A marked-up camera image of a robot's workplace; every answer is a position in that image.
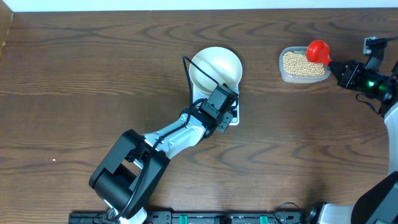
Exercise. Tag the left gripper grey camera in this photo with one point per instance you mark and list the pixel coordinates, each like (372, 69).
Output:
(219, 102)

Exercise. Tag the white round bowl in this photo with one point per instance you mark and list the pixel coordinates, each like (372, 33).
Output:
(219, 63)

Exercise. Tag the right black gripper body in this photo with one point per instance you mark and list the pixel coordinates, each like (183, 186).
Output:
(370, 81)

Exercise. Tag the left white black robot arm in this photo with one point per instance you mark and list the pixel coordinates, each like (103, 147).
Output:
(131, 170)

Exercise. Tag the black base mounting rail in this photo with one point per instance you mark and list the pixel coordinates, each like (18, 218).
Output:
(167, 217)

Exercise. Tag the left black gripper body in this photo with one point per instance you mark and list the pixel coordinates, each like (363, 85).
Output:
(216, 122)

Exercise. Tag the clear plastic bean container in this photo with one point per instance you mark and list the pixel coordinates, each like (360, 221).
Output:
(297, 79)

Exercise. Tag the white digital kitchen scale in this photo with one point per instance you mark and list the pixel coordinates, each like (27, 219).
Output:
(198, 94)

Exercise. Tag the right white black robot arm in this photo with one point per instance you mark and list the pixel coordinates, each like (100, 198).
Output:
(379, 204)

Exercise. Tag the red plastic measuring scoop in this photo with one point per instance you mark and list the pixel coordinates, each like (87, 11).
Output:
(318, 52)

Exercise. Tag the soybeans in container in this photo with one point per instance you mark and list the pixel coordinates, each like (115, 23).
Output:
(298, 65)

